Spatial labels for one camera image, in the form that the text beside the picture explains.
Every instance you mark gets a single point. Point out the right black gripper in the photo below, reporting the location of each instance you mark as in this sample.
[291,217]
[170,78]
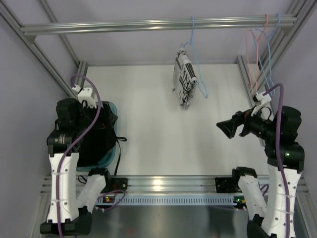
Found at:
[240,124]

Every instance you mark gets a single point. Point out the pink wire hanger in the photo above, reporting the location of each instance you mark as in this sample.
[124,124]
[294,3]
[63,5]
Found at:
[257,33]

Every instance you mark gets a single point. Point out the black trousers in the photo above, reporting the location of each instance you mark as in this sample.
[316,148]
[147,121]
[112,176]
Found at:
[101,134]

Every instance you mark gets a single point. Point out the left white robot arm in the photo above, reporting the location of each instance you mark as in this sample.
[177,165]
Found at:
[71,214]

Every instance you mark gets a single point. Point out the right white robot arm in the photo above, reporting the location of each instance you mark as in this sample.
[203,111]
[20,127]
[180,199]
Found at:
[274,217]

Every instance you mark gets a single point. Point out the white black patterned garment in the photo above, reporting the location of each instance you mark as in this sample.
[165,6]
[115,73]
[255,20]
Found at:
[184,79]

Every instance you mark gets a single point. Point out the teal plastic basket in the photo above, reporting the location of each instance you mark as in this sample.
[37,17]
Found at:
[111,138]

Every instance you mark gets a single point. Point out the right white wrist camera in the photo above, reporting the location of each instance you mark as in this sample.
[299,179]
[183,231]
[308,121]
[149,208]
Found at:
[261,100]

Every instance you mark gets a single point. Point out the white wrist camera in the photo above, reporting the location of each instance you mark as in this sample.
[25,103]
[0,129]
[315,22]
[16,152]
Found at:
[86,96]
[261,100]

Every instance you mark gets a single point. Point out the right blue wire hanger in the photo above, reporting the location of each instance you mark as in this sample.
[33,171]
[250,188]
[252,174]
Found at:
[268,79]

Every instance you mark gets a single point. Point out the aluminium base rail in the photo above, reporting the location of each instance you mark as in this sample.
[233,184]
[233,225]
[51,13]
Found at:
[171,184]

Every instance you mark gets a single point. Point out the right aluminium frame posts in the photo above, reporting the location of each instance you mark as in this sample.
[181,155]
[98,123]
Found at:
[294,59]

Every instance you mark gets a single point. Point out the aluminium frame posts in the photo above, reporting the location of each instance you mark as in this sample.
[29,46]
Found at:
[14,23]
[294,59]

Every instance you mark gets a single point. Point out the white slotted cable duct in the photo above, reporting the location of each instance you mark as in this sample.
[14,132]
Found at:
[156,200]

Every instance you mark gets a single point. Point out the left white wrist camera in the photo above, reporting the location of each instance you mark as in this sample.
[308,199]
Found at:
[86,96]

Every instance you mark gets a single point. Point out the aluminium hanging rail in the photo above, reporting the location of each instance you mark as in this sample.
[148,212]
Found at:
[284,20]

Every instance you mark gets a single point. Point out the left aluminium frame posts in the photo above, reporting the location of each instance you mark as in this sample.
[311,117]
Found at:
[14,23]

